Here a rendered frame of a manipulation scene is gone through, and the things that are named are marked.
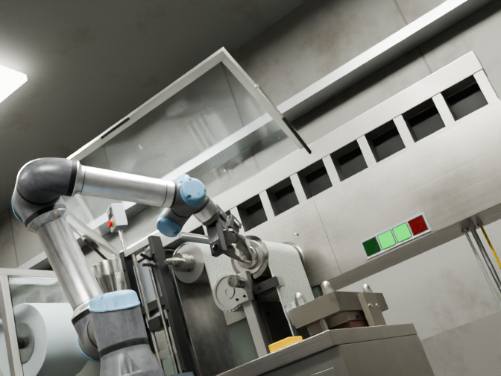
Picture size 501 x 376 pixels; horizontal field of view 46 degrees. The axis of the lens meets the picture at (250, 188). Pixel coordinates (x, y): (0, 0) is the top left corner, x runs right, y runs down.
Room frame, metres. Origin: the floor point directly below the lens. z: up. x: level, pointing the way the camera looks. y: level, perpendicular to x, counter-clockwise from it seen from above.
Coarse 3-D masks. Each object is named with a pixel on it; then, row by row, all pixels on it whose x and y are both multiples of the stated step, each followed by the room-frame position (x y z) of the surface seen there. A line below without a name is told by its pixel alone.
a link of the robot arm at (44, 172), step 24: (24, 168) 1.32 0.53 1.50; (48, 168) 1.31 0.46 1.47; (72, 168) 1.33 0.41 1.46; (96, 168) 1.39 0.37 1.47; (24, 192) 1.34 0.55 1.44; (48, 192) 1.34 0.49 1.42; (72, 192) 1.36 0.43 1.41; (96, 192) 1.40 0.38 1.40; (120, 192) 1.42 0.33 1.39; (144, 192) 1.44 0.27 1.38; (168, 192) 1.48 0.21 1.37; (192, 192) 1.49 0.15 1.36
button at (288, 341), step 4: (292, 336) 1.61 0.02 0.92; (296, 336) 1.62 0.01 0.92; (300, 336) 1.65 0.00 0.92; (280, 340) 1.61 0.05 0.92; (284, 340) 1.60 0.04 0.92; (288, 340) 1.59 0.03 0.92; (292, 340) 1.60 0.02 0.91; (296, 340) 1.62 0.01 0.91; (300, 340) 1.64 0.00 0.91; (272, 344) 1.62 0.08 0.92; (276, 344) 1.61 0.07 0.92; (280, 344) 1.60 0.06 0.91; (284, 344) 1.60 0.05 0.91; (288, 344) 1.59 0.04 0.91; (272, 348) 1.62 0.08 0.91; (276, 348) 1.61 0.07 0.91; (280, 348) 1.61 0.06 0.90
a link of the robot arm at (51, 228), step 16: (16, 192) 1.37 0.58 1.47; (16, 208) 1.43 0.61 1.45; (32, 208) 1.40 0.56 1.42; (48, 208) 1.41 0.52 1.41; (64, 208) 1.44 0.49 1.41; (32, 224) 1.41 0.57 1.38; (48, 224) 1.42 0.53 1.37; (64, 224) 1.45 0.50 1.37; (48, 240) 1.43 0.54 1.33; (64, 240) 1.43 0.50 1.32; (48, 256) 1.44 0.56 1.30; (64, 256) 1.43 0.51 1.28; (80, 256) 1.46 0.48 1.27; (64, 272) 1.44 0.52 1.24; (80, 272) 1.45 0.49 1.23; (64, 288) 1.45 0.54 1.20; (80, 288) 1.44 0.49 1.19; (96, 288) 1.47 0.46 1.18; (80, 304) 1.45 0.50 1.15; (80, 320) 1.44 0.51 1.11; (80, 336) 1.47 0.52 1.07; (96, 352) 1.45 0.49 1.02
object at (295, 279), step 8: (272, 264) 1.91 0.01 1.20; (280, 264) 1.96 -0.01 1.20; (272, 272) 1.89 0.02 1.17; (280, 272) 1.94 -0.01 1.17; (288, 272) 1.99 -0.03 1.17; (296, 272) 2.04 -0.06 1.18; (304, 272) 2.09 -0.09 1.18; (288, 280) 1.97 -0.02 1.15; (296, 280) 2.02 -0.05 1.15; (304, 280) 2.08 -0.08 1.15; (280, 288) 1.91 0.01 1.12; (288, 288) 1.95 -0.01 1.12; (296, 288) 2.00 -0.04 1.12; (304, 288) 2.06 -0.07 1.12; (280, 296) 1.89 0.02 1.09; (288, 296) 1.94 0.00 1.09; (304, 296) 2.04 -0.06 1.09; (312, 296) 2.09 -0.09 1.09; (288, 304) 1.92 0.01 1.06; (288, 312) 1.91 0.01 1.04
